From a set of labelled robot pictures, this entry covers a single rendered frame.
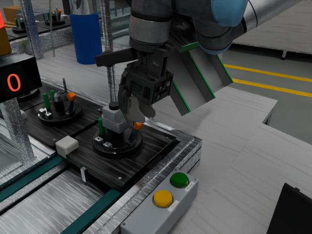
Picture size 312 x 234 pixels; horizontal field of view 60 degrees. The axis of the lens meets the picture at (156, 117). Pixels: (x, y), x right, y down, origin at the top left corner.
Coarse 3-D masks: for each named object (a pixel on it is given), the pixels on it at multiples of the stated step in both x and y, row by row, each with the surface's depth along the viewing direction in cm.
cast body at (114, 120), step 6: (114, 102) 71; (102, 108) 70; (108, 108) 70; (114, 108) 69; (102, 114) 75; (108, 114) 70; (114, 114) 68; (120, 114) 70; (102, 120) 73; (108, 120) 71; (114, 120) 69; (120, 120) 71; (108, 126) 72; (114, 126) 70; (120, 126) 70; (126, 126) 72; (120, 132) 71
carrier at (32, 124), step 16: (64, 80) 89; (32, 112) 90; (48, 112) 84; (64, 112) 87; (80, 112) 88; (96, 112) 90; (32, 128) 83; (48, 128) 83; (64, 128) 83; (80, 128) 83; (48, 144) 76
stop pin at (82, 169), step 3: (81, 168) 68; (84, 168) 68; (81, 171) 68; (84, 171) 68; (87, 171) 69; (81, 174) 69; (84, 174) 68; (87, 174) 69; (84, 177) 69; (87, 177) 69; (84, 180) 69; (87, 180) 70
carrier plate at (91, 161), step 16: (96, 128) 83; (144, 128) 83; (80, 144) 76; (144, 144) 76; (160, 144) 76; (80, 160) 70; (96, 160) 70; (112, 160) 70; (128, 160) 70; (144, 160) 70; (96, 176) 67; (112, 176) 65; (128, 176) 65
